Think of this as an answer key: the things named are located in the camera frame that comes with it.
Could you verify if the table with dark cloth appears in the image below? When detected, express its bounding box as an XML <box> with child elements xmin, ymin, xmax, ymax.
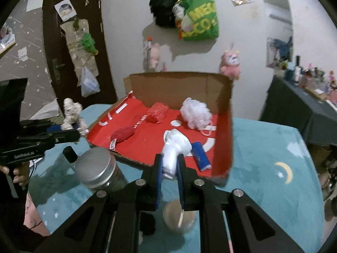
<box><xmin>259</xmin><ymin>75</ymin><xmax>337</xmax><ymax>147</ymax></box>

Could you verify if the red mesh bath scrubber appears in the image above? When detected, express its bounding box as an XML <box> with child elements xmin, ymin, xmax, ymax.
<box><xmin>146</xmin><ymin>102</ymin><xmax>169</xmax><ymax>124</ymax></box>

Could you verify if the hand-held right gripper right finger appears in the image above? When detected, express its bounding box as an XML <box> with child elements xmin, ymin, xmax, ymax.
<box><xmin>177</xmin><ymin>153</ymin><xmax>304</xmax><ymax>253</ymax></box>

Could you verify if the red plush toy with tag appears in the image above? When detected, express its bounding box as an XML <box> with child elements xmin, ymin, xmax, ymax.
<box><xmin>109</xmin><ymin>126</ymin><xmax>137</xmax><ymax>151</ymax></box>

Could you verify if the blue sock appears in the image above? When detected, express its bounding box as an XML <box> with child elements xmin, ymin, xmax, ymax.
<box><xmin>190</xmin><ymin>142</ymin><xmax>211</xmax><ymax>170</ymax></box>

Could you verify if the paper picture on door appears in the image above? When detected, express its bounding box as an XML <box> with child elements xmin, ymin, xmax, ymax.
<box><xmin>54</xmin><ymin>0</ymin><xmax>77</xmax><ymax>21</ymax></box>

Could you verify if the pale pink plush toy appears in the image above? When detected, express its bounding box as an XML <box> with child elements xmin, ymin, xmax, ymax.
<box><xmin>150</xmin><ymin>43</ymin><xmax>162</xmax><ymax>70</ymax></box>

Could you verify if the white mesh bath loofah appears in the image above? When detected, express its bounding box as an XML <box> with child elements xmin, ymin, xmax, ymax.
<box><xmin>180</xmin><ymin>97</ymin><xmax>213</xmax><ymax>129</ymax></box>

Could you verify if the white paper sheet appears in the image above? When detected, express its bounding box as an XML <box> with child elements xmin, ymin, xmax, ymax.
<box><xmin>26</xmin><ymin>98</ymin><xmax>62</xmax><ymax>120</ymax></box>

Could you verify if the clear plastic bag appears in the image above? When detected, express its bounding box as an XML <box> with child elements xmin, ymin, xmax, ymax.
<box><xmin>80</xmin><ymin>66</ymin><xmax>101</xmax><ymax>98</ymax></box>

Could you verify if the dark brown door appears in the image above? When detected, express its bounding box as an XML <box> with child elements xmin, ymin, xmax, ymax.
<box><xmin>42</xmin><ymin>0</ymin><xmax>118</xmax><ymax>108</ymax></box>

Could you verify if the pink garment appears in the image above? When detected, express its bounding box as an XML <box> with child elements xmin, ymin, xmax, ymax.
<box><xmin>24</xmin><ymin>192</ymin><xmax>51</xmax><ymax>237</ymax></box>

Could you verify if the large glass jar metal lid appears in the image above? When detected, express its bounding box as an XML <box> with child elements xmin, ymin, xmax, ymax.
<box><xmin>75</xmin><ymin>147</ymin><xmax>128</xmax><ymax>190</ymax></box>

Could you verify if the green plush toy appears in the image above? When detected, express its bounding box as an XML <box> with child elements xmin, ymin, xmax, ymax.
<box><xmin>81</xmin><ymin>33</ymin><xmax>99</xmax><ymax>56</ymax></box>

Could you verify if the beige hanging organizer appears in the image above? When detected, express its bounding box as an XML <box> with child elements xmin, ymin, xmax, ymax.
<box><xmin>60</xmin><ymin>18</ymin><xmax>100</xmax><ymax>78</ymax></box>

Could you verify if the pink horned plush toy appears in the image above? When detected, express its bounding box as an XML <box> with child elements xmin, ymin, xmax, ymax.
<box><xmin>220</xmin><ymin>50</ymin><xmax>241</xmax><ymax>81</ymax></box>

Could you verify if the clear bottle with black cap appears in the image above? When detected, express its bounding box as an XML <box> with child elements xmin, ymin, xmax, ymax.
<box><xmin>62</xmin><ymin>145</ymin><xmax>79</xmax><ymax>164</ymax></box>

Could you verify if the white plush bag charm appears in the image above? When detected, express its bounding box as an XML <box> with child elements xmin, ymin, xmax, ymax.
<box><xmin>172</xmin><ymin>4</ymin><xmax>188</xmax><ymax>28</ymax></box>

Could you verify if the green tote bag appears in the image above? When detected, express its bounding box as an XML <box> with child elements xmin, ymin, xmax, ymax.
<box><xmin>179</xmin><ymin>0</ymin><xmax>219</xmax><ymax>42</ymax></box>

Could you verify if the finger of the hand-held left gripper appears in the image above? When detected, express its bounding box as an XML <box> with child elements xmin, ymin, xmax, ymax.
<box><xmin>43</xmin><ymin>130</ymin><xmax>81</xmax><ymax>145</ymax></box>
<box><xmin>46</xmin><ymin>122</ymin><xmax>79</xmax><ymax>132</ymax></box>

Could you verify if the cardboard box with red lining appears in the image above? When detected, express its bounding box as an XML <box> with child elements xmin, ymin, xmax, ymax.
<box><xmin>86</xmin><ymin>72</ymin><xmax>235</xmax><ymax>187</ymax></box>

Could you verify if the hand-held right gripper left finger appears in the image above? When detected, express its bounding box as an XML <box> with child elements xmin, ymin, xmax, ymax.
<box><xmin>32</xmin><ymin>153</ymin><xmax>163</xmax><ymax>253</ymax></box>

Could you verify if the person's left hand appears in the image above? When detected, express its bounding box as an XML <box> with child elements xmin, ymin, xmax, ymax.
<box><xmin>12</xmin><ymin>162</ymin><xmax>29</xmax><ymax>190</ymax></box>

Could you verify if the wall mirror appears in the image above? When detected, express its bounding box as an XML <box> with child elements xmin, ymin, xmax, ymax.
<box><xmin>261</xmin><ymin>0</ymin><xmax>294</xmax><ymax>70</ymax></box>

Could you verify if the group of cosmetics bottles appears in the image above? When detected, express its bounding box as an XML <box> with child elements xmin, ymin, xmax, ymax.
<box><xmin>283</xmin><ymin>55</ymin><xmax>337</xmax><ymax>108</ymax></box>

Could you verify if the black bag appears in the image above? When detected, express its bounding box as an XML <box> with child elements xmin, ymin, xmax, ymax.
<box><xmin>149</xmin><ymin>0</ymin><xmax>182</xmax><ymax>29</ymax></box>

